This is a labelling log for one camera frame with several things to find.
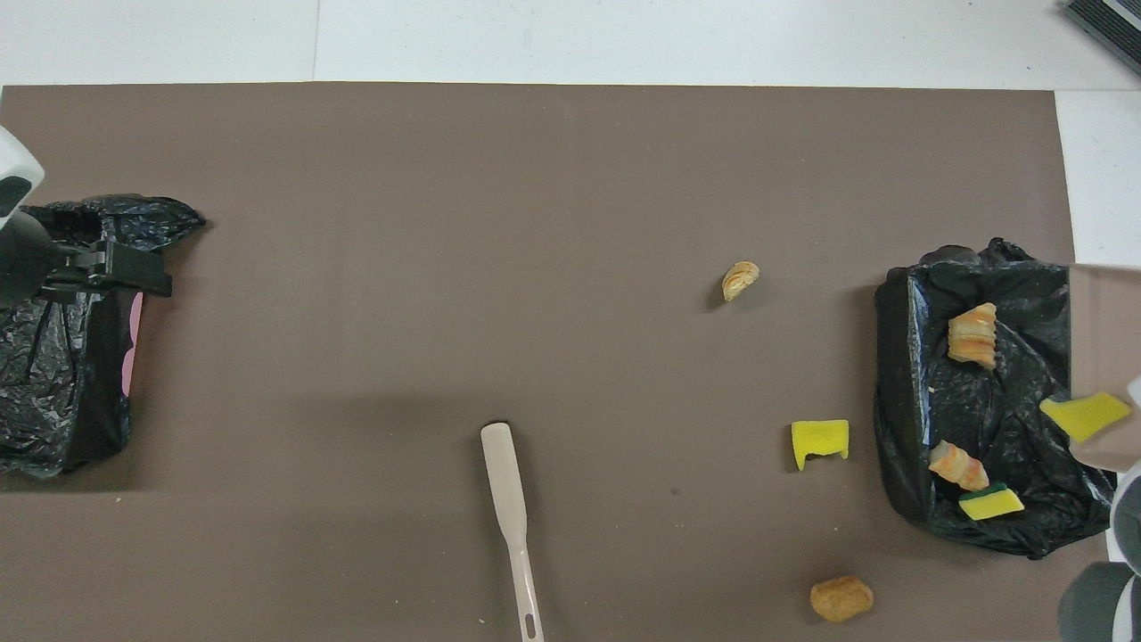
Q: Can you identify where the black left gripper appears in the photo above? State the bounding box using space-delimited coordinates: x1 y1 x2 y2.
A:
0 210 172 309

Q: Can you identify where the brown bread roll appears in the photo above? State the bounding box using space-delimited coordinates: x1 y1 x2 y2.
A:
809 575 875 623

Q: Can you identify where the large striped croissant piece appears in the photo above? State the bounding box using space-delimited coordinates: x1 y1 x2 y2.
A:
947 302 998 371

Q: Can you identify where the yellow sponge piece green backing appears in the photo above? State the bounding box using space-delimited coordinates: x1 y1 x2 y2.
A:
958 482 1026 522

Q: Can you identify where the beige plastic dustpan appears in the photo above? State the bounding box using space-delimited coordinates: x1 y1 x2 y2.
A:
1068 261 1141 473

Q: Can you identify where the pink plastic bin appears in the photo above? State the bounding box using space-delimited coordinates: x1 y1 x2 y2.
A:
120 292 144 398

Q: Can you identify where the black bag over pink bin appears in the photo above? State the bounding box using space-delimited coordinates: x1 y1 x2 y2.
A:
0 194 208 480

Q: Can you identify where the black trash bag bin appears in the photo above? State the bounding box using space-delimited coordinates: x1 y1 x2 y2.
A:
874 236 1121 561

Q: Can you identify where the brown table mat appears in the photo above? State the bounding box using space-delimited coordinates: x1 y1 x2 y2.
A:
0 83 1115 642

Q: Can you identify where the small striped croissant piece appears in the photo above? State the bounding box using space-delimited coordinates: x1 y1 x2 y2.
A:
721 260 761 302

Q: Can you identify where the dark striped object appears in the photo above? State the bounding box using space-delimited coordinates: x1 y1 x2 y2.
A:
1063 0 1141 77

